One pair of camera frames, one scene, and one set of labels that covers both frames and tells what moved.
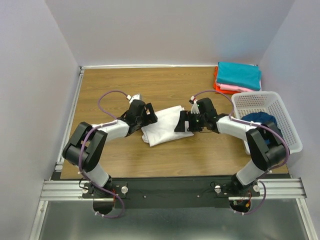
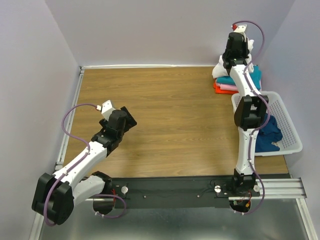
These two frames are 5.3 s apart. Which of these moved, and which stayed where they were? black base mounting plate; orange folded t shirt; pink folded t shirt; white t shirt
Moved: white t shirt
Stayed: black base mounting plate; orange folded t shirt; pink folded t shirt
